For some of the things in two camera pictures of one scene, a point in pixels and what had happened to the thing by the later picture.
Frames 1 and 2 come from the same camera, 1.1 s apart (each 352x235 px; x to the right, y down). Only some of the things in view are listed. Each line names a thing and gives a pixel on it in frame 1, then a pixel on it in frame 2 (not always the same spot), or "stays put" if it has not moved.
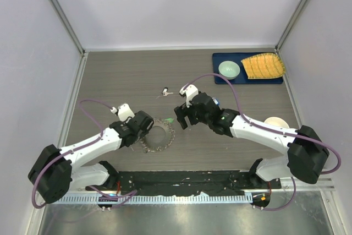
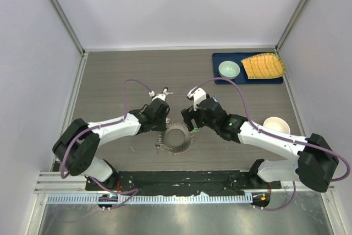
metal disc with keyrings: [159, 137] → [176, 139]
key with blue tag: [216, 101] stays put
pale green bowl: [229, 70] stays put
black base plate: [226, 182] stays put
